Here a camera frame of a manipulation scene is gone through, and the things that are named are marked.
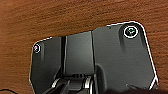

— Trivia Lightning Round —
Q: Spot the dark robot base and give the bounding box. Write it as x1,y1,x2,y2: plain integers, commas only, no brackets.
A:
29,21,158,94

